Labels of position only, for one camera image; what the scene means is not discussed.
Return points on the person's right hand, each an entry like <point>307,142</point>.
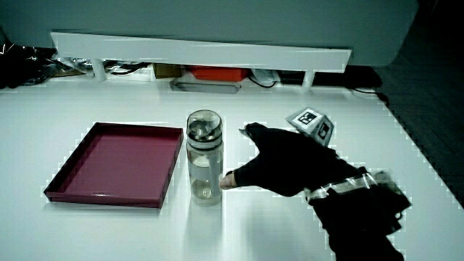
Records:
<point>290,163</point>

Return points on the clear plastic bottle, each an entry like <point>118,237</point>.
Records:
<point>204,159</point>

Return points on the person's right forearm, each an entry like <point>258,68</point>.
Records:
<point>359,221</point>

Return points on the white pouch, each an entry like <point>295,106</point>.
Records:
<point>264,75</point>

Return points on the grey flat case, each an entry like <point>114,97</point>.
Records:
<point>204,87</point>

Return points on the orange box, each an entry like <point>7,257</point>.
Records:
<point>217,73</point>

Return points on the white desk shelf riser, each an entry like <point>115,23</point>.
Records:
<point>203,52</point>

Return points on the brown cardboard box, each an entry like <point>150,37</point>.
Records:
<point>166,70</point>

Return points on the maroon rectangular tray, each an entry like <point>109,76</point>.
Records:
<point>116,165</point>

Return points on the black plastic bag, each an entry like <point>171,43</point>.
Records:
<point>23,65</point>

